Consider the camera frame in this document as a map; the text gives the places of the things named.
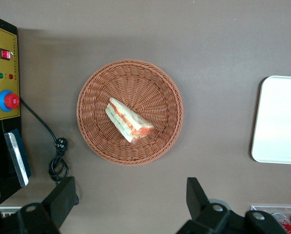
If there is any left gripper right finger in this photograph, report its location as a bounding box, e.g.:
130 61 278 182
176 177 231 234

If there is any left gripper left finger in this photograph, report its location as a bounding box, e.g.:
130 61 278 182
16 176 80 234

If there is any triangle sandwich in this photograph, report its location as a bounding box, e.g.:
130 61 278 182
105 97 155 144

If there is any cream rectangular tray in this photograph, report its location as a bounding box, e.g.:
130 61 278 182
251 75 291 165

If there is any round brown wicker basket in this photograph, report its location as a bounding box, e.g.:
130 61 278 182
76 58 184 166

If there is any clear acrylic bottle rack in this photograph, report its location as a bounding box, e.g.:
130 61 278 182
250 205 291 234

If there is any red cola bottle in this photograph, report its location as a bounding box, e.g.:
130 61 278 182
271 212 291 234

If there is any yellow emergency stop box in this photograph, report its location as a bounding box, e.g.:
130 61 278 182
0 13 31 208

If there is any black power cord with plug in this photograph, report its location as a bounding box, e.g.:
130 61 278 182
19 97 70 183

